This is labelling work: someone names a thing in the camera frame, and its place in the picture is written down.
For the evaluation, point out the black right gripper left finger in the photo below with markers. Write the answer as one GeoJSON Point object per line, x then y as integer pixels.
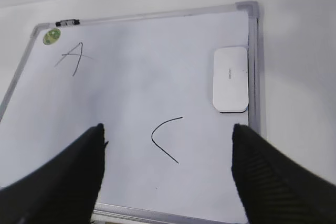
{"type": "Point", "coordinates": [65, 189]}

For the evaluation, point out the green round magnet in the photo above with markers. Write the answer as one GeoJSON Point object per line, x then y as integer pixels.
{"type": "Point", "coordinates": [51, 36]}

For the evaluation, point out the white rectangular board eraser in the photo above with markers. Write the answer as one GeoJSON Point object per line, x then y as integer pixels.
{"type": "Point", "coordinates": [230, 80]}

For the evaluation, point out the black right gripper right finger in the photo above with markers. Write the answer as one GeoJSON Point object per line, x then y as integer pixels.
{"type": "Point", "coordinates": [275, 189]}

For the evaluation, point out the white whiteboard with grey frame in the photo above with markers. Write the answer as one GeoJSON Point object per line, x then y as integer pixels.
{"type": "Point", "coordinates": [149, 79]}

